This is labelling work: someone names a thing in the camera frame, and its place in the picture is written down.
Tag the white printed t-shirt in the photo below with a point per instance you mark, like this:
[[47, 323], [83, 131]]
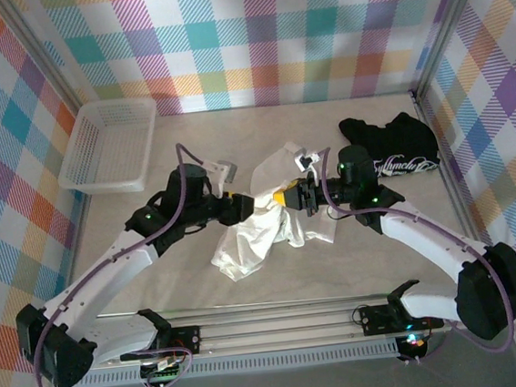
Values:
[[254, 244]]

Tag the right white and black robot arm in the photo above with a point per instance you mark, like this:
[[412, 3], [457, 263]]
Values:
[[427, 236]]

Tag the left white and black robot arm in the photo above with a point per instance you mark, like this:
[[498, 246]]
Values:
[[101, 277]]

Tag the black t-shirt with white lettering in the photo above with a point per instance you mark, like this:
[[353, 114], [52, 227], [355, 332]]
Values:
[[390, 144]]

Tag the white plastic mesh basket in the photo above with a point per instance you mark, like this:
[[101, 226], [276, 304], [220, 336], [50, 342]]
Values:
[[107, 144]]

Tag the right control board with lights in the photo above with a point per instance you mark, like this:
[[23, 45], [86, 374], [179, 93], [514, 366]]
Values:
[[414, 342]]

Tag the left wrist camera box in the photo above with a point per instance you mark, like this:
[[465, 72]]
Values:
[[228, 171]]

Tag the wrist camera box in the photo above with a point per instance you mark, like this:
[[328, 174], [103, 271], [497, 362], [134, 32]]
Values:
[[303, 161], [228, 171]]

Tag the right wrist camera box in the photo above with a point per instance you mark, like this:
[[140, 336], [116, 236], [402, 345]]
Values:
[[303, 161]]

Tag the aluminium side rail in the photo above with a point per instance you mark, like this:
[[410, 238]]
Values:
[[424, 111], [77, 220]]

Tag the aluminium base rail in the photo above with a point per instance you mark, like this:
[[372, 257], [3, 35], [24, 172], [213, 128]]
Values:
[[275, 329]]

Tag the aluminium frame post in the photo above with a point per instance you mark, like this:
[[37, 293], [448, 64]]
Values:
[[38, 59], [449, 19]]

